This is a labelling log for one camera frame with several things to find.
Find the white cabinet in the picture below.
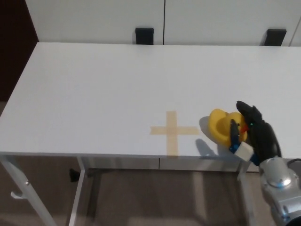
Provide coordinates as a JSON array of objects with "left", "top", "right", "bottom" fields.
[{"left": 23, "top": 0, "right": 301, "bottom": 47}]

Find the white metal desk frame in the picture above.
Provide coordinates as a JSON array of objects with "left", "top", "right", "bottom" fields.
[{"left": 0, "top": 154, "right": 301, "bottom": 226}]

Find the yellow rubber duck toy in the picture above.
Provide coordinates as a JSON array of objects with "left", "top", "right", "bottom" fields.
[{"left": 207, "top": 108, "right": 248, "bottom": 147}]

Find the beige tape cross marker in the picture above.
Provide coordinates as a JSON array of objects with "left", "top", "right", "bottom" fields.
[{"left": 150, "top": 111, "right": 200, "bottom": 157}]

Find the black wall bracket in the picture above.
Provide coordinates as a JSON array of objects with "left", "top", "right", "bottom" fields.
[
  {"left": 263, "top": 29, "right": 287, "bottom": 47},
  {"left": 135, "top": 27, "right": 154, "bottom": 45}
]

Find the right black wall bracket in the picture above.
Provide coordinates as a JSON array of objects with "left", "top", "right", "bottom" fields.
[{"left": 263, "top": 29, "right": 287, "bottom": 47}]

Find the left black wall bracket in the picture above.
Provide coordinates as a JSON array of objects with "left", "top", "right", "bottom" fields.
[{"left": 135, "top": 27, "right": 154, "bottom": 45}]

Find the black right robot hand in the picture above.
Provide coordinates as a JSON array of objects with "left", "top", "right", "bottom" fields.
[{"left": 229, "top": 100, "right": 279, "bottom": 167}]

